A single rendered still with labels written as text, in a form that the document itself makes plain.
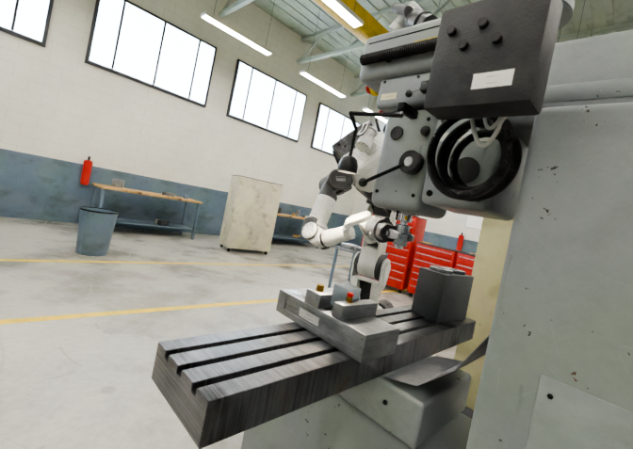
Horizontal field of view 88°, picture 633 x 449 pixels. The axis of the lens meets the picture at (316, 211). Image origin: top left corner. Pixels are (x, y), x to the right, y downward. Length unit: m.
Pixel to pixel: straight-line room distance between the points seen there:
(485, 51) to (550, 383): 0.62
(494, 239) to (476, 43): 2.18
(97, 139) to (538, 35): 7.94
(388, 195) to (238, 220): 6.15
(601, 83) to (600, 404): 0.62
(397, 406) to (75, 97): 7.86
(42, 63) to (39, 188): 2.28
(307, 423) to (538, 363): 0.75
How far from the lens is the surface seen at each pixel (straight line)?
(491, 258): 2.82
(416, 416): 0.99
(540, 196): 0.78
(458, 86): 0.74
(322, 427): 1.22
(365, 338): 0.85
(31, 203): 8.14
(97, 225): 5.44
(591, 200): 0.77
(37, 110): 8.11
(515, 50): 0.73
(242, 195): 7.05
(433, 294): 1.40
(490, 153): 0.94
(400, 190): 1.04
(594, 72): 0.97
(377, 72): 1.20
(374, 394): 1.05
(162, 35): 8.83
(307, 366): 0.79
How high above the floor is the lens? 1.27
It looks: 1 degrees down
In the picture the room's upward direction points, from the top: 11 degrees clockwise
